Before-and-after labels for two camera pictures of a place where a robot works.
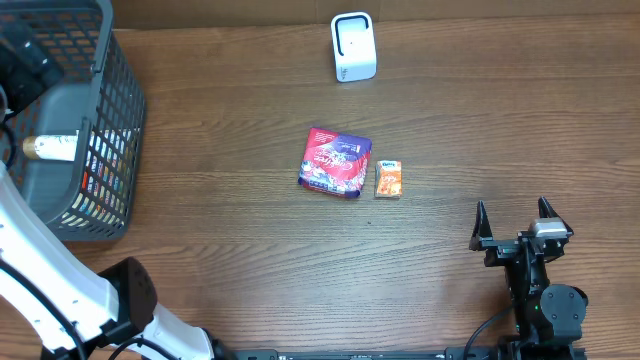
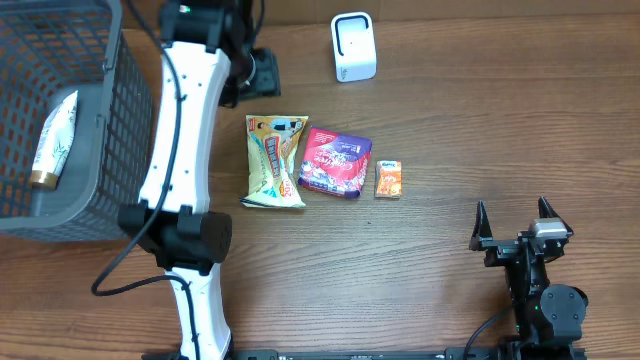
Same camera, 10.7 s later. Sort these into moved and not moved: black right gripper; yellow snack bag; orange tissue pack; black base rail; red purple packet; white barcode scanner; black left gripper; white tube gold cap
Moved: white tube gold cap; yellow snack bag; black left gripper
Not moved: red purple packet; orange tissue pack; black base rail; black right gripper; white barcode scanner
